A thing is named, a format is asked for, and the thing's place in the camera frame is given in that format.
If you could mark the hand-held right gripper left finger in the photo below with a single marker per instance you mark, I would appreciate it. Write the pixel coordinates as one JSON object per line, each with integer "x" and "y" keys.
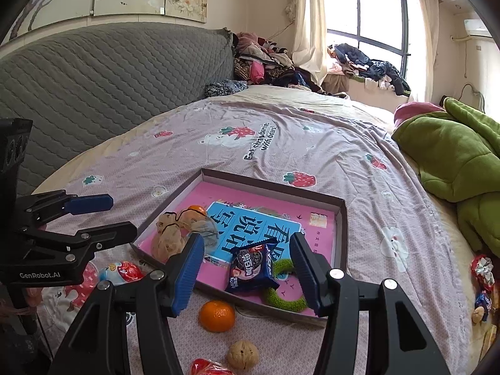
{"x": 187, "y": 277}

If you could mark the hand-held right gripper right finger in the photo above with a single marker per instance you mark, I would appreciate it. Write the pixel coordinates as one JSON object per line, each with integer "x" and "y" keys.
{"x": 308, "y": 277}

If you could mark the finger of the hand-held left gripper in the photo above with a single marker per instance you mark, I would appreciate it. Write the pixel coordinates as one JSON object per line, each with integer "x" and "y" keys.
{"x": 113, "y": 234}
{"x": 90, "y": 204}

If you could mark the egg-shaped toy packet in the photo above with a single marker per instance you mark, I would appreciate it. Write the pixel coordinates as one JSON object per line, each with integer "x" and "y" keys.
{"x": 207, "y": 368}
{"x": 121, "y": 272}

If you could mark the orange tangerine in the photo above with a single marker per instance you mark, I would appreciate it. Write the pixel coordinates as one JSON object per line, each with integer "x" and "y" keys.
{"x": 196, "y": 210}
{"x": 216, "y": 316}

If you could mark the shallow grey cardboard tray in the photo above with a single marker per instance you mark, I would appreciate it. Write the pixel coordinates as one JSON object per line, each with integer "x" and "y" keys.
{"x": 340, "y": 238}

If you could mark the blue cookie packet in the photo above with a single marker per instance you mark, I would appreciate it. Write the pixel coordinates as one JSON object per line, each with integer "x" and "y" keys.
{"x": 250, "y": 269}

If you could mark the grey quilted headboard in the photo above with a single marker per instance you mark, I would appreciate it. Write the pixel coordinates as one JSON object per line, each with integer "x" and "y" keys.
{"x": 117, "y": 78}

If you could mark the strawberry printed pink blanket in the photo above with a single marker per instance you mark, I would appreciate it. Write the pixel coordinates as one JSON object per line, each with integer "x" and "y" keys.
{"x": 312, "y": 144}

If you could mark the red snack wrapper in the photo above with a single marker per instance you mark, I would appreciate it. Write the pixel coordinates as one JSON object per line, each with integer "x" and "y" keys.
{"x": 482, "y": 269}

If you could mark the blue patterned cloth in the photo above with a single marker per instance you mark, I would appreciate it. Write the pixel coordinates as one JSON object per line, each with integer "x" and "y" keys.
{"x": 224, "y": 88}

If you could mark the green fleece blanket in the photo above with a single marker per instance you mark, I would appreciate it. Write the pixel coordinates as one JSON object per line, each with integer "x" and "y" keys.
{"x": 449, "y": 156}

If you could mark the cream bed sheet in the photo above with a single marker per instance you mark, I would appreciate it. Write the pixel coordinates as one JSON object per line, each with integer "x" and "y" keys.
{"x": 273, "y": 93}

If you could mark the yellow snack packet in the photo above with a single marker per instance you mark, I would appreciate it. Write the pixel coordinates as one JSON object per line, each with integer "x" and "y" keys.
{"x": 490, "y": 340}

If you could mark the brown cloth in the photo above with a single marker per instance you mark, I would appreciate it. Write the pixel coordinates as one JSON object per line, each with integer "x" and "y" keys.
{"x": 336, "y": 84}

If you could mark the dark pink pillow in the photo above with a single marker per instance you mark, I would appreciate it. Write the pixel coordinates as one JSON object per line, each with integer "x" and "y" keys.
{"x": 414, "y": 111}

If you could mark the pile of mixed clothes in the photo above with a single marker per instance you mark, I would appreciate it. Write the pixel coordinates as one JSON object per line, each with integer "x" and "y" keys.
{"x": 265, "y": 62}

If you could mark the dark clothes on windowsill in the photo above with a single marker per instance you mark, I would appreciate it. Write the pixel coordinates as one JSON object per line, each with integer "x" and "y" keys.
{"x": 363, "y": 62}

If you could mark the cream curtain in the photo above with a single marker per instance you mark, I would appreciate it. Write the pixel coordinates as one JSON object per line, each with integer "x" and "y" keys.
{"x": 425, "y": 47}
{"x": 308, "y": 15}

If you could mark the black framed window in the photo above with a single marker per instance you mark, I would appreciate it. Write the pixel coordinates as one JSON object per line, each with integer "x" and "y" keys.
{"x": 340, "y": 7}

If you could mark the white air conditioner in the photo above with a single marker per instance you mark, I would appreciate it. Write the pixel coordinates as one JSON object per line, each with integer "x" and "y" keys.
{"x": 478, "y": 27}

